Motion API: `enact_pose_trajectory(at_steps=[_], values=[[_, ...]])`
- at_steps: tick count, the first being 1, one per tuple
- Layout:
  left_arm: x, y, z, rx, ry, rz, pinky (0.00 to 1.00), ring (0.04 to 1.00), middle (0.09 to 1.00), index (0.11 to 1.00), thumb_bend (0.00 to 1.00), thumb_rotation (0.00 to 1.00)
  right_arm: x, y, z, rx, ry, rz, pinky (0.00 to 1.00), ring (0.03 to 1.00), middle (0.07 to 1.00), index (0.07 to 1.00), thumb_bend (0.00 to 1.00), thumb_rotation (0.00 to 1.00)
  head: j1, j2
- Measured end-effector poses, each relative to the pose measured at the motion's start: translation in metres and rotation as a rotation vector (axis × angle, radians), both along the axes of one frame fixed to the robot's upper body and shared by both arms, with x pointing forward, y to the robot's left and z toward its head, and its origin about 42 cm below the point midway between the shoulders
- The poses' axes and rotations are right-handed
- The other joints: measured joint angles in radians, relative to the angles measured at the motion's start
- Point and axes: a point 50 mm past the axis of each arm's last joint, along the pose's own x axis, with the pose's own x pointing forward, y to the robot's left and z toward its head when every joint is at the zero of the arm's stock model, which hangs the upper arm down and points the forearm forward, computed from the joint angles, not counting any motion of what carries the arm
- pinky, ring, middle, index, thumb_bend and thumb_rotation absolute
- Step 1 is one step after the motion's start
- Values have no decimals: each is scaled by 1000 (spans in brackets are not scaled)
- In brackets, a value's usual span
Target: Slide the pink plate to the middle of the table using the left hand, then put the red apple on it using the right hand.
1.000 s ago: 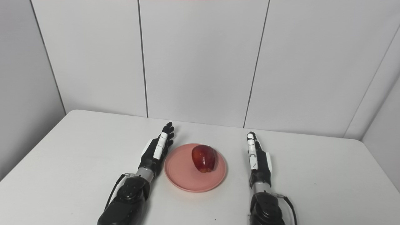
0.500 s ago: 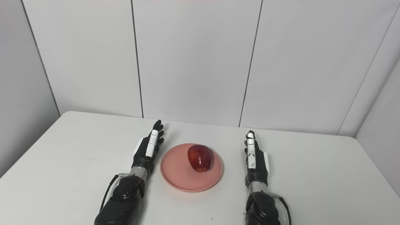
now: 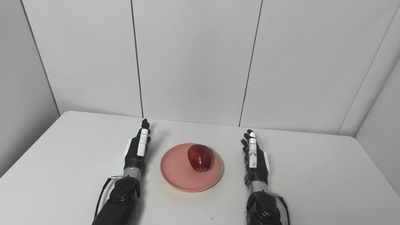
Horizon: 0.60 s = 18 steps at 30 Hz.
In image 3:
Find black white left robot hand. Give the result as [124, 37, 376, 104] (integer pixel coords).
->
[124, 119, 152, 174]

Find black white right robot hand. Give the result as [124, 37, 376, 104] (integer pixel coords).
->
[241, 129, 270, 188]

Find pink plastic plate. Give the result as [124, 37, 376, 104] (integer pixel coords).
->
[160, 143, 223, 192]

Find red apple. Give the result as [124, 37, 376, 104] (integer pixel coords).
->
[187, 144, 214, 173]

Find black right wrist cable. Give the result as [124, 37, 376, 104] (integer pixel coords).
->
[269, 192, 290, 225]

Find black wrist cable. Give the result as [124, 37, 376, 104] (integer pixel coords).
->
[269, 192, 290, 225]
[94, 175, 123, 220]

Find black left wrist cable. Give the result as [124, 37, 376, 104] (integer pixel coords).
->
[94, 175, 123, 220]

